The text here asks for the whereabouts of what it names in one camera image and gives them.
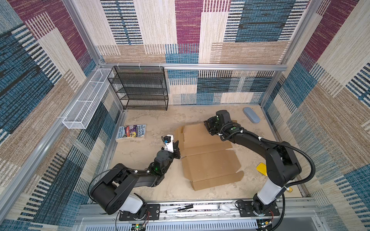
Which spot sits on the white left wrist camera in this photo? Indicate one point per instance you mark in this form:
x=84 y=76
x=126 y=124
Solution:
x=168 y=143

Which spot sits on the black white marker pen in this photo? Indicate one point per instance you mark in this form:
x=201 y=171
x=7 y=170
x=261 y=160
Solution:
x=174 y=210

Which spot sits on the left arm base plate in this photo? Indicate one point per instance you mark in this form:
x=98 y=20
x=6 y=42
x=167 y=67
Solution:
x=147 y=211

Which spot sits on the yellow toy shovel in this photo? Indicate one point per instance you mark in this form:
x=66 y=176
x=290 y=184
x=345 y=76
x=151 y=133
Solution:
x=261 y=168

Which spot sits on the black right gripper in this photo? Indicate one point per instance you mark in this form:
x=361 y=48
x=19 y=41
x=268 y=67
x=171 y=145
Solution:
x=207 y=123

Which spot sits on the black wire shelf rack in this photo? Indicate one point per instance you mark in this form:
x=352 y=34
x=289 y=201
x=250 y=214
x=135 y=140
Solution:
x=140 y=88

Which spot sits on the brown cardboard box sheet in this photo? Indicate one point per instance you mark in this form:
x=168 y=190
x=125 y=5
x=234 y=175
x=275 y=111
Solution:
x=207 y=161

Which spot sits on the white wire mesh basket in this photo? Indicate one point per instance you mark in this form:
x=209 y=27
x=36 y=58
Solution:
x=82 y=111

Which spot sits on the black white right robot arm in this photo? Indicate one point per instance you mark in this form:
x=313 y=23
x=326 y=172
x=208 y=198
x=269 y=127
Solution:
x=281 y=161

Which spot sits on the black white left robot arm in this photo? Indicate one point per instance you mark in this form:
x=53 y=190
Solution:
x=113 y=191

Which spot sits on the colourful paperback book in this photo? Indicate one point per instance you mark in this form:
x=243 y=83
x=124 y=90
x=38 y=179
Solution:
x=131 y=132

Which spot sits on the small white plastic piece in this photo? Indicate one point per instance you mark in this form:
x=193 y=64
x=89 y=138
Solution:
x=224 y=208

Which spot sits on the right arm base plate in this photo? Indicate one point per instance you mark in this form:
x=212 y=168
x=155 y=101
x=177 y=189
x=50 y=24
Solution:
x=256 y=209

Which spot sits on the blue-grey glasses case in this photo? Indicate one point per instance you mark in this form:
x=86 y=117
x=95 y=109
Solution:
x=251 y=115

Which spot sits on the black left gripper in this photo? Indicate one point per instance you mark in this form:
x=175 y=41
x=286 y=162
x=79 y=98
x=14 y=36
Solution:
x=175 y=149

